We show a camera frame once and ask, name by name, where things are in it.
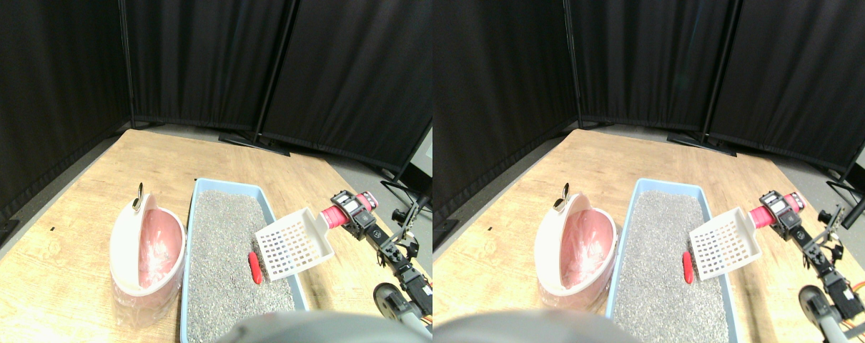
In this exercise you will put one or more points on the red lump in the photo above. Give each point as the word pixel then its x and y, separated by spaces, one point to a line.
pixel 688 268
pixel 254 268

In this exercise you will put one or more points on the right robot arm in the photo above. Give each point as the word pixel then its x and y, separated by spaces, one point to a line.
pixel 407 275
pixel 836 286

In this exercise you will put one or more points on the black curtain stand foot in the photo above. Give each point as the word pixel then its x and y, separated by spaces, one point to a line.
pixel 704 144
pixel 443 232
pixel 397 187
pixel 257 143
pixel 843 187

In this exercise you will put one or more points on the blue litter tray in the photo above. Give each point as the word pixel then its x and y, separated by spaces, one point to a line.
pixel 221 286
pixel 661 286

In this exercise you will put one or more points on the white bin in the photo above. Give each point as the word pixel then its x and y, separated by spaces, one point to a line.
pixel 572 250
pixel 146 250

